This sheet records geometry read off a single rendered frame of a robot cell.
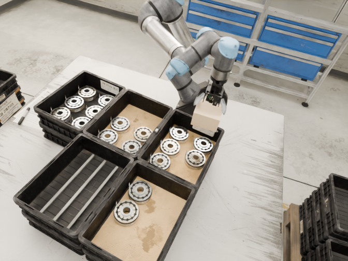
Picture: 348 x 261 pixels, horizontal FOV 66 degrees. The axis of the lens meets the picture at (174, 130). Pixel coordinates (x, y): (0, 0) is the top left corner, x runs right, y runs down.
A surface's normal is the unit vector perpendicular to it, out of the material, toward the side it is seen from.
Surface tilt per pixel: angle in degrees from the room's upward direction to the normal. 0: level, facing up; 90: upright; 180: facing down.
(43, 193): 0
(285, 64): 90
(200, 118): 90
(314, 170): 0
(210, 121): 90
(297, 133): 0
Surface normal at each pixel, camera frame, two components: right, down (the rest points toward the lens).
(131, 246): 0.13, -0.67
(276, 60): -0.29, 0.68
